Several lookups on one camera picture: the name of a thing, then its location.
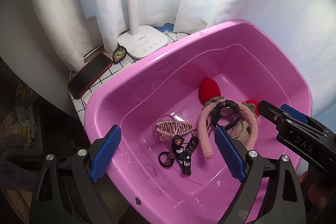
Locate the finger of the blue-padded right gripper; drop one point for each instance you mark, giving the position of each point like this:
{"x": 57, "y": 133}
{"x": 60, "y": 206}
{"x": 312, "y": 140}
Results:
{"x": 278, "y": 117}
{"x": 303, "y": 117}

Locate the thin silver bangle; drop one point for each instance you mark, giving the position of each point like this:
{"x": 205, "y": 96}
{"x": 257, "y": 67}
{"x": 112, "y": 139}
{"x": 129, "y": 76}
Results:
{"x": 238, "y": 131}

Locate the black wrist watch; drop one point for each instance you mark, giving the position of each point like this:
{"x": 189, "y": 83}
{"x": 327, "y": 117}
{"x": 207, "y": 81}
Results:
{"x": 224, "y": 110}

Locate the pink plastic tub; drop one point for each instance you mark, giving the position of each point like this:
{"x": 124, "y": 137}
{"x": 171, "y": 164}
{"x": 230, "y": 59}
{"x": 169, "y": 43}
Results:
{"x": 245, "y": 64}

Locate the purple knitted blanket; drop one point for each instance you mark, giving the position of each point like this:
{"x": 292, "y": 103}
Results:
{"x": 19, "y": 166}

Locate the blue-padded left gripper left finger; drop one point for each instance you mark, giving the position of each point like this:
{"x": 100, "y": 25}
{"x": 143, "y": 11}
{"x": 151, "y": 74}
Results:
{"x": 65, "y": 191}

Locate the black gold badge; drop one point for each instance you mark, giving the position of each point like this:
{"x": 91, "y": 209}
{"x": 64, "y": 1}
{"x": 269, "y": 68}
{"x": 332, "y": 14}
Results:
{"x": 119, "y": 54}

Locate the person's right hand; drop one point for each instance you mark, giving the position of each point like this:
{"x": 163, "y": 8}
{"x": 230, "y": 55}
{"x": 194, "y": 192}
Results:
{"x": 318, "y": 189}

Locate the dark red smartphone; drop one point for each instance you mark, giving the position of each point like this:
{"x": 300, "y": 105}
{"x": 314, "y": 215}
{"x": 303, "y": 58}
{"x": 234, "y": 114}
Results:
{"x": 89, "y": 74}

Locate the wooden side table with clutter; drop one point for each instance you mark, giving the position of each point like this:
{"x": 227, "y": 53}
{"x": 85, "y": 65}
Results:
{"x": 18, "y": 113}

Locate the pearl hair claw clip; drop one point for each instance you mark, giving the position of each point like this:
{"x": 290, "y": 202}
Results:
{"x": 168, "y": 127}

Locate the pink fuzzy strawberry headband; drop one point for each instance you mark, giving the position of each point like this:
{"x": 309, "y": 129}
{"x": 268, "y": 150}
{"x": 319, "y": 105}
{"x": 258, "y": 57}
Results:
{"x": 209, "y": 95}

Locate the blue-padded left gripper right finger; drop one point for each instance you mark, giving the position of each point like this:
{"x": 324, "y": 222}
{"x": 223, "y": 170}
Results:
{"x": 283, "y": 200}

